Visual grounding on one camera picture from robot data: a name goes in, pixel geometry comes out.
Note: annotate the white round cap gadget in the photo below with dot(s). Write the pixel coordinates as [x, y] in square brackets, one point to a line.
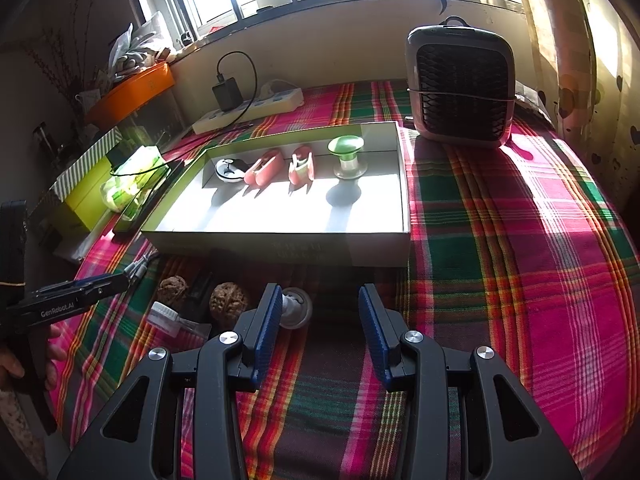
[165, 315]

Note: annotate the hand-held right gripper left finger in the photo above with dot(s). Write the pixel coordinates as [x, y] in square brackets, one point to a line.
[265, 330]

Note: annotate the white cardboard box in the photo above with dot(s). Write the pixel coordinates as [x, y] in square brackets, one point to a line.
[280, 215]

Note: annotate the dark glass pot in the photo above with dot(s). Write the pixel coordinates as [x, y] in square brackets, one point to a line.
[44, 142]

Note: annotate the pink plastic clip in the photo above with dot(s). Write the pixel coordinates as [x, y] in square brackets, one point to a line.
[302, 170]
[262, 170]

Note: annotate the grey portable heater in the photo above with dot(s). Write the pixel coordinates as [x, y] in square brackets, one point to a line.
[465, 85]

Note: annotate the heart-print curtain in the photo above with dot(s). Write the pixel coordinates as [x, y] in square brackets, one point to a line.
[600, 110]

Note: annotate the white power strip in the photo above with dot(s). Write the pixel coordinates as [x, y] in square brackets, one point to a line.
[270, 102]

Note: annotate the black rectangular device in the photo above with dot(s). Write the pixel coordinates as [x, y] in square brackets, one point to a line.
[200, 292]

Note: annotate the grey knob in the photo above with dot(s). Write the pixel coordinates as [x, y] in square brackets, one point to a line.
[297, 305]

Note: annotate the brown walnut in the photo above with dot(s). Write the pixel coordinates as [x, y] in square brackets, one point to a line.
[229, 300]
[172, 289]

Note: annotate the green tissue pack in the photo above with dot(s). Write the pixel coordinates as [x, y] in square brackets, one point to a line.
[132, 175]

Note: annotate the dried branches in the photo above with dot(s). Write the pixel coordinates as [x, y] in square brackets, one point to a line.
[65, 60]

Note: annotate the black flat tray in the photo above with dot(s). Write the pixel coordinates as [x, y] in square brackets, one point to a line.
[150, 210]

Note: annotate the black round disc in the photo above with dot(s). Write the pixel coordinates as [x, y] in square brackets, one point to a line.
[227, 166]

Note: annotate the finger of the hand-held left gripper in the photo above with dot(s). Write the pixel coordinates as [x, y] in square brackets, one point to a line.
[100, 278]
[115, 287]

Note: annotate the plastic bags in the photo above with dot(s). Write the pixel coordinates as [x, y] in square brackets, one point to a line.
[140, 45]

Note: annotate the person's left hand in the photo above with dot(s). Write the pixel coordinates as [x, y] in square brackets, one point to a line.
[55, 345]

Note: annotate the orange plastic basin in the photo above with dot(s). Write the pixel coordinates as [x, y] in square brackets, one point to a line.
[135, 92]

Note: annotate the glass tank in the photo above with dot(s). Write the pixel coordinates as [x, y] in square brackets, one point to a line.
[160, 115]

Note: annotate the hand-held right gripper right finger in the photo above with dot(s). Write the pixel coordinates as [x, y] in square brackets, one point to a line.
[372, 335]

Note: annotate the plaid blanket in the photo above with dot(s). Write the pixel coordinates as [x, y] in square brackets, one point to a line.
[500, 285]

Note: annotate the green box with striped lid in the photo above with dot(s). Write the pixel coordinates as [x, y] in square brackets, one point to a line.
[80, 200]

